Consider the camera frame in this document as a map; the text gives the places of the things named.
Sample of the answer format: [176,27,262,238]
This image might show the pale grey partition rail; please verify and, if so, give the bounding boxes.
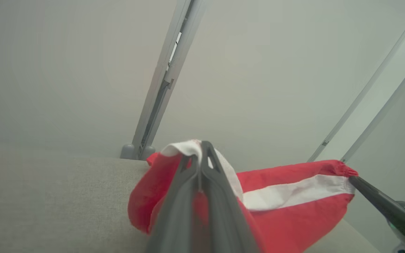
[307,2,405,163]
[341,49,405,164]

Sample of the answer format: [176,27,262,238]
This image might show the red shorts white stripe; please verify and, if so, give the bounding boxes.
[128,140,359,253]

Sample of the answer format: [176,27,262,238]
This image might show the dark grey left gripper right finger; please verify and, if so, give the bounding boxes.
[199,141,259,253]

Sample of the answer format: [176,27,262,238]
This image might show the grey cylindrical post foot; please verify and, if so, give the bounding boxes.
[120,143,135,160]
[142,145,156,161]

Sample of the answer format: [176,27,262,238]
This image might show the grey fabric sofa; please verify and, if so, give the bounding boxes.
[0,148,382,253]

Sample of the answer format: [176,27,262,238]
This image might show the grey partition post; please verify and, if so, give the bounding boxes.
[131,0,207,161]

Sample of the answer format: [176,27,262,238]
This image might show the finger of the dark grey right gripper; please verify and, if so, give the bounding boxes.
[348,176,405,242]

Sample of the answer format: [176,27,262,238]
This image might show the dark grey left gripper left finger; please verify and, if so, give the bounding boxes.
[146,155,201,253]

